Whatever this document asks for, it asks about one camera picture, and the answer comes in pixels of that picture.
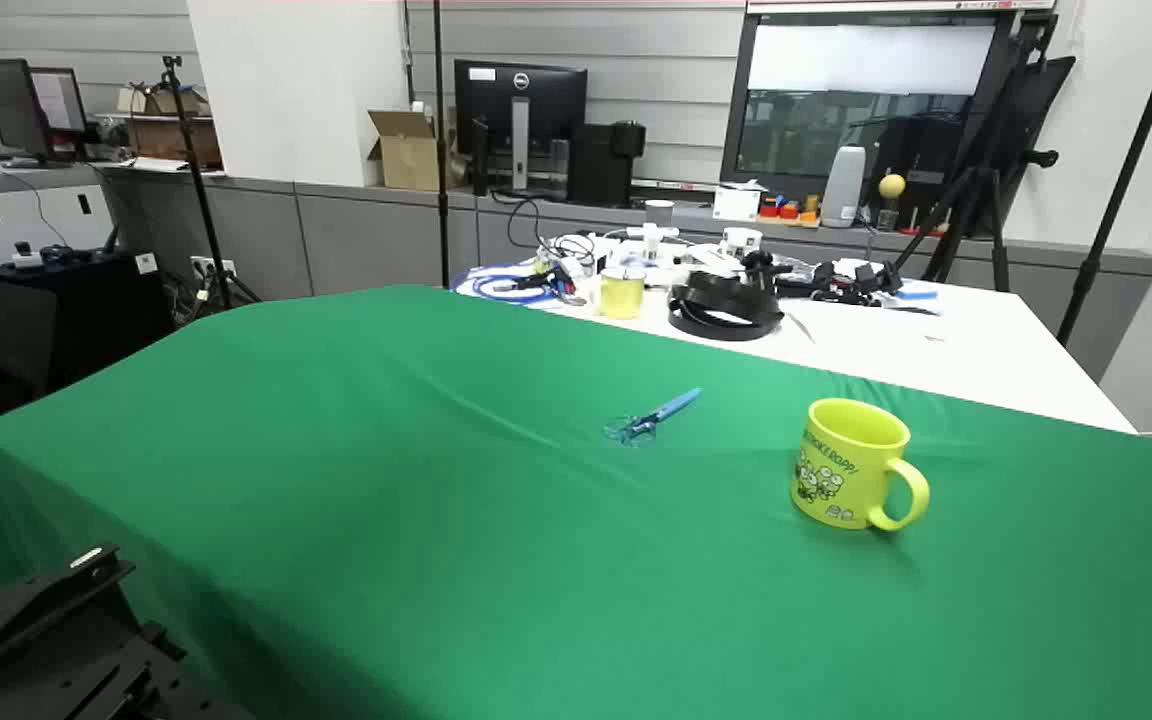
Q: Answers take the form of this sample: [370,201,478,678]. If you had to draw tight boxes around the blue handled scissors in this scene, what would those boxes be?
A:
[613,384,707,449]

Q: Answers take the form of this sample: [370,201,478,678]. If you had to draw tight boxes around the translucent yellow cup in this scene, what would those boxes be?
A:
[592,255,649,323]

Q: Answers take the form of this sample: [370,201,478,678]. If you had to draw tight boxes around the white plastic tool cluster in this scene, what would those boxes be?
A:
[533,223,689,286]

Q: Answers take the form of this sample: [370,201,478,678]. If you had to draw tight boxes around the black desktop box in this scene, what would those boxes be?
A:
[566,118,649,206]

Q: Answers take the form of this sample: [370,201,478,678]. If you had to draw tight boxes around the white lidded container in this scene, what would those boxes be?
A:
[707,181,769,223]

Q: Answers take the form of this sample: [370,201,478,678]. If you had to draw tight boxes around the green tablecloth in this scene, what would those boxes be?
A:
[0,278,1152,720]

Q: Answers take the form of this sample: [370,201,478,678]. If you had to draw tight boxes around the red and orange toys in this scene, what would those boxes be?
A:
[755,196,825,226]

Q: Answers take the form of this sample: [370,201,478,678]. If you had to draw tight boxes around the open cardboard box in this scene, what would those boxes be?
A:
[364,107,446,196]

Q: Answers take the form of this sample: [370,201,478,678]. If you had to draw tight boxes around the black vertical pole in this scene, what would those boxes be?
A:
[430,0,458,293]

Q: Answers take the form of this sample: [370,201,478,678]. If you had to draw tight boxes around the black computer monitor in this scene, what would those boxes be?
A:
[453,57,592,196]

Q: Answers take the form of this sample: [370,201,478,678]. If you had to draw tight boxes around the yellow printed mug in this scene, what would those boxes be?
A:
[788,395,935,538]

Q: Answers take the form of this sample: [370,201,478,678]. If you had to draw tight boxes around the white cylindrical device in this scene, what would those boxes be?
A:
[820,140,872,226]

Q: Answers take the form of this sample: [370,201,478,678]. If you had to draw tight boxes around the large black framed display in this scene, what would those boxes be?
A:
[720,6,1025,216]

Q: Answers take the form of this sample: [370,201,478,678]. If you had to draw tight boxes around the thin black tripod stand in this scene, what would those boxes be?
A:
[153,50,261,315]

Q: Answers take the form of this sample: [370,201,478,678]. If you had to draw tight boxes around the brown storage box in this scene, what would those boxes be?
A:
[122,110,223,173]

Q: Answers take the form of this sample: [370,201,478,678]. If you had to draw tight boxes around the black low cabinet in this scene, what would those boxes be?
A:
[0,247,176,395]

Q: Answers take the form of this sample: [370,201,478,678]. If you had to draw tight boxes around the white drawer cabinet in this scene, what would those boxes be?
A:
[0,177,122,272]

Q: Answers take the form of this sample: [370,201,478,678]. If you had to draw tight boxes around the small framed desk monitor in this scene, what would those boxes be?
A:
[29,64,94,137]

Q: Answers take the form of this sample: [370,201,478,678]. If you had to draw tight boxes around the black perforated mounting board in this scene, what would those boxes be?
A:
[0,538,254,720]

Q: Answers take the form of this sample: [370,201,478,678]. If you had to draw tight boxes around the black slanted pole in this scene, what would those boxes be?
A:
[1053,0,1152,347]

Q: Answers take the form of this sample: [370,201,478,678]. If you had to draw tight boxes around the dark desk monitor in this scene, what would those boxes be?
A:
[0,57,52,159]

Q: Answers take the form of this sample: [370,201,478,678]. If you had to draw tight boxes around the blue cable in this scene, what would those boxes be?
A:
[460,260,580,311]

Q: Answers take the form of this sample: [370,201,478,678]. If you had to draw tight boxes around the black tangled cable pile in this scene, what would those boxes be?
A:
[809,255,906,307]

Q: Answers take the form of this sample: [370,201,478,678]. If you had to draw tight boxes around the black camera tripod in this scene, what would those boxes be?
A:
[890,11,1079,293]

